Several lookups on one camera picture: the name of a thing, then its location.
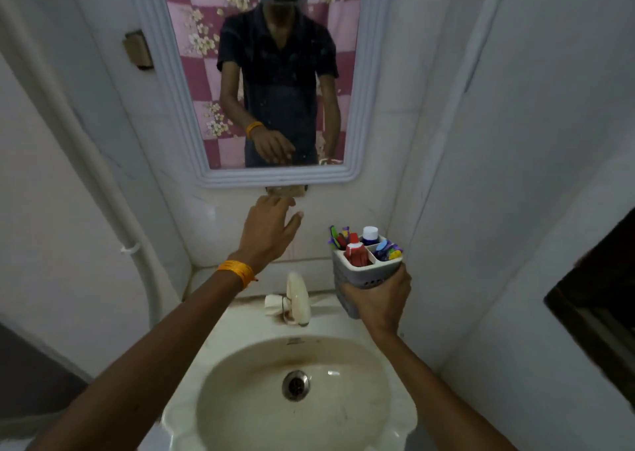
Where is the white plastic tap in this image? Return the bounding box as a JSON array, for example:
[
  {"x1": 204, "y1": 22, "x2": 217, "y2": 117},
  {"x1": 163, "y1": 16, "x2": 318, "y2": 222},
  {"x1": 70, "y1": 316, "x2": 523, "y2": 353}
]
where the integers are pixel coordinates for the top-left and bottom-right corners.
[{"x1": 264, "y1": 271, "x2": 312, "y2": 328}]

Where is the white framed wall mirror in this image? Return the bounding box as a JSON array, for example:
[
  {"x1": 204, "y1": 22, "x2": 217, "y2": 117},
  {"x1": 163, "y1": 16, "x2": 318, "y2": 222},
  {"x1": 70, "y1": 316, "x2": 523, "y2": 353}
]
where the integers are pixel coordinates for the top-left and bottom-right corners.
[{"x1": 124, "y1": 0, "x2": 394, "y2": 189}]

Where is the wooden wall block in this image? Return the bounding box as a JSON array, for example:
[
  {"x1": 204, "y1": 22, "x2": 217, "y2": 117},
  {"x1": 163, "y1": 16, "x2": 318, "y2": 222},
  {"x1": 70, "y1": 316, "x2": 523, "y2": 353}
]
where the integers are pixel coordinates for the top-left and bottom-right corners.
[{"x1": 122, "y1": 29, "x2": 155, "y2": 70}]

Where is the orange wristband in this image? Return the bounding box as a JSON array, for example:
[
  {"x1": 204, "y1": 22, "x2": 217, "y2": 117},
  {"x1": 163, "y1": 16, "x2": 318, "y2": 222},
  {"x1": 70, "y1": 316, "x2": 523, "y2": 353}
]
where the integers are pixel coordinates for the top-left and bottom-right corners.
[{"x1": 216, "y1": 260, "x2": 259, "y2": 291}]

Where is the white wall pipe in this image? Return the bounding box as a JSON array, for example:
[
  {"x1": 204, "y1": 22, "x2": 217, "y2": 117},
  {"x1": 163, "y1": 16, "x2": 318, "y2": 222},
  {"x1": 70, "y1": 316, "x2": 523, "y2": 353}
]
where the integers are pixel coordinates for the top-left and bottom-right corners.
[{"x1": 0, "y1": 0, "x2": 165, "y2": 328}]

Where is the metal sink drain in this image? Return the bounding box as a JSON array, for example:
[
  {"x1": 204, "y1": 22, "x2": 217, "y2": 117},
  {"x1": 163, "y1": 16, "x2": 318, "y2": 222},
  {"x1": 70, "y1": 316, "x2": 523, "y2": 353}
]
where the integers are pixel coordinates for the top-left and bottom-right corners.
[{"x1": 281, "y1": 370, "x2": 312, "y2": 402}]

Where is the blue and yellow toothbrush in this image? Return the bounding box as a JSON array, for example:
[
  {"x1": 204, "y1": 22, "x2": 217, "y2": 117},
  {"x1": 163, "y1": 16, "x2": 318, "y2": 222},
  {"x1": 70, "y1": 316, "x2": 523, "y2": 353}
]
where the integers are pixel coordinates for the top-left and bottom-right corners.
[{"x1": 374, "y1": 240, "x2": 403, "y2": 262}]

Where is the white plastic toothbrush holder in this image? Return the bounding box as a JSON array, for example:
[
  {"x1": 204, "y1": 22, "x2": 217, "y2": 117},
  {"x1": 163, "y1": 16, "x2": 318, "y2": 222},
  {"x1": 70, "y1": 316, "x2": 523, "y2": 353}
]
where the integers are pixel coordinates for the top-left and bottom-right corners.
[{"x1": 331, "y1": 237, "x2": 403, "y2": 320}]

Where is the person's right forearm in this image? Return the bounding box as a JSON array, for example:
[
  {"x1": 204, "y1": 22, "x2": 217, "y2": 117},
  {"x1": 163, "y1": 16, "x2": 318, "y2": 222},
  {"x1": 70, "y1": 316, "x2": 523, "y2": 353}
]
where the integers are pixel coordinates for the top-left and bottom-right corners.
[{"x1": 369, "y1": 329, "x2": 518, "y2": 451}]

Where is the dark wooden window frame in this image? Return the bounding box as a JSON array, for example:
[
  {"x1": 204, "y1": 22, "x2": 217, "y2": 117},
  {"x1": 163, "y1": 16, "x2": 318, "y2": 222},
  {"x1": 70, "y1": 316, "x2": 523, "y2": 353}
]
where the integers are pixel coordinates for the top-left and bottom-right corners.
[{"x1": 543, "y1": 208, "x2": 635, "y2": 413}]

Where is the red toothpaste tube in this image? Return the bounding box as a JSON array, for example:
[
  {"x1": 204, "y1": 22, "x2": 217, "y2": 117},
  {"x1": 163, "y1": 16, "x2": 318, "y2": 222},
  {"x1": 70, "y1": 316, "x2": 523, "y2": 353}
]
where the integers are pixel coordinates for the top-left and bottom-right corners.
[{"x1": 344, "y1": 233, "x2": 369, "y2": 267}]

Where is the person's left hand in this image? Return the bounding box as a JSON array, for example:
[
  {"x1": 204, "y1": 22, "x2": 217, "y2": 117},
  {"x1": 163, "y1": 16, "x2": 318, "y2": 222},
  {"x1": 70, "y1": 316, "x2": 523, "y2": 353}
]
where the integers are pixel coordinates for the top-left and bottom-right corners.
[{"x1": 239, "y1": 195, "x2": 304, "y2": 275}]

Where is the wooden mirror bracket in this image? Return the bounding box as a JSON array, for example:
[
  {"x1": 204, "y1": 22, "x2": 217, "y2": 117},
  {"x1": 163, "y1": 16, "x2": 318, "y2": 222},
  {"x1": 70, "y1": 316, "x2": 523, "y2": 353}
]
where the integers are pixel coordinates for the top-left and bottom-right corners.
[{"x1": 265, "y1": 185, "x2": 309, "y2": 199}]

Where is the white ceramic sink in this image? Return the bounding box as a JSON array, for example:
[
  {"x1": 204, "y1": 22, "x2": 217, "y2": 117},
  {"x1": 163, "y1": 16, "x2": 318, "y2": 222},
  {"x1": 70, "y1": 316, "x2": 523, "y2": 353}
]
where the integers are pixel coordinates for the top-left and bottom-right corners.
[{"x1": 161, "y1": 291, "x2": 418, "y2": 451}]

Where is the person's left forearm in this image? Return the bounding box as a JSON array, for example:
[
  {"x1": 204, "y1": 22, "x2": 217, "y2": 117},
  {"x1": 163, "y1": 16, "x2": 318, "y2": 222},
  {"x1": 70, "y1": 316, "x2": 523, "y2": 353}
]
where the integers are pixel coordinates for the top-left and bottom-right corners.
[{"x1": 29, "y1": 266, "x2": 245, "y2": 451}]

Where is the person's right hand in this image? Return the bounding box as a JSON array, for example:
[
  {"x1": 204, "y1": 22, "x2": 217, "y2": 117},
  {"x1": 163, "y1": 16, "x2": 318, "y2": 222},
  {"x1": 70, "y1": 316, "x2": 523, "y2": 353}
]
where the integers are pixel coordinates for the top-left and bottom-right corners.
[{"x1": 341, "y1": 262, "x2": 413, "y2": 337}]

